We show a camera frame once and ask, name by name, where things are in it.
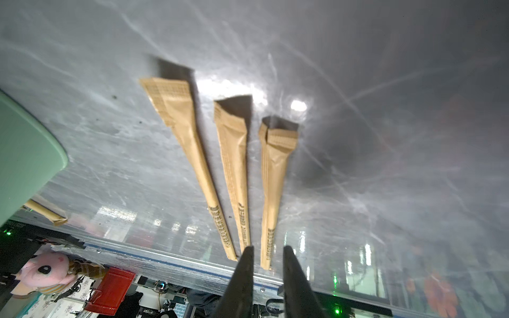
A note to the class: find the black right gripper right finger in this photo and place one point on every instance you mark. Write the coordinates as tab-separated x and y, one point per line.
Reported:
299	299

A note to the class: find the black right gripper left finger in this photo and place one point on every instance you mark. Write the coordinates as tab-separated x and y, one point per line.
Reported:
237	302

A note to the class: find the tan paper straw eleventh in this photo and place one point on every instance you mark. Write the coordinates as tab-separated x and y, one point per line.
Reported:
279	139

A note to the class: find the pink plush toy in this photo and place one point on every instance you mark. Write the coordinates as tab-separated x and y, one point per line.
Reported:
53	273

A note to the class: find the light green metal cup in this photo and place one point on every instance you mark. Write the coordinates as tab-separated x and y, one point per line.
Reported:
30	157

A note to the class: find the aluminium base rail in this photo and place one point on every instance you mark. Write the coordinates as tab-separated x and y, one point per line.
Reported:
151	250

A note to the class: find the red box outside enclosure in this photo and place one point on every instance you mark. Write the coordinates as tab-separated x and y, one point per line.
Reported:
107	297

